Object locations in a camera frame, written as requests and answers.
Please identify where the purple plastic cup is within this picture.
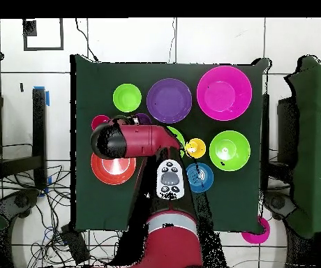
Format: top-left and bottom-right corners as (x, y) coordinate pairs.
(134, 112), (152, 126)

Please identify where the orange-red plastic bowl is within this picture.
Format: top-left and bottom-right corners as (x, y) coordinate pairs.
(90, 151), (137, 186)

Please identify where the yellow plastic cup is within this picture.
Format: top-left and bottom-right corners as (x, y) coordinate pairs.
(184, 137), (207, 159)

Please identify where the purple plastic bowl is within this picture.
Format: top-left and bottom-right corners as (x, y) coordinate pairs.
(146, 77), (193, 124)

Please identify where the blue plastic bowl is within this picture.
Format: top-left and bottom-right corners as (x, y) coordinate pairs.
(185, 162), (215, 194)

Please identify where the small green plastic bowl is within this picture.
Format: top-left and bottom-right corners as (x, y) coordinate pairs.
(112, 83), (142, 113)

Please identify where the red plastic cup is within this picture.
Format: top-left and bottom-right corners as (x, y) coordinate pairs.
(91, 114), (111, 131)

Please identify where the large pink plastic bowl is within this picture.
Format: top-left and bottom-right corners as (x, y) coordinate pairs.
(196, 65), (253, 121)

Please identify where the dark green tablecloth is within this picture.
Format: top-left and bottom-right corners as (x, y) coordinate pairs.
(70, 54), (270, 234)

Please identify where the black power adapter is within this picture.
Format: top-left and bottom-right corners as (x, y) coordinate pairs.
(60, 224), (91, 265)

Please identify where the black chair base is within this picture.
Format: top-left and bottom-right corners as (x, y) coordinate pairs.
(0, 188), (41, 224)
(263, 189), (298, 221)

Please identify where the pink bowl on floor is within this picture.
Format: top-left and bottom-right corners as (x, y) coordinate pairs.
(240, 216), (271, 245)

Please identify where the thin black cable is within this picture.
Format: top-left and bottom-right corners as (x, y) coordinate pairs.
(167, 17), (177, 64)
(75, 17), (99, 63)

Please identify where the tangle of cables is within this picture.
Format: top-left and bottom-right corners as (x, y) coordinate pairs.
(0, 164), (122, 268)

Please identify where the dark square frame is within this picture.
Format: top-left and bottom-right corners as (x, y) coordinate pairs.
(22, 17), (64, 52)

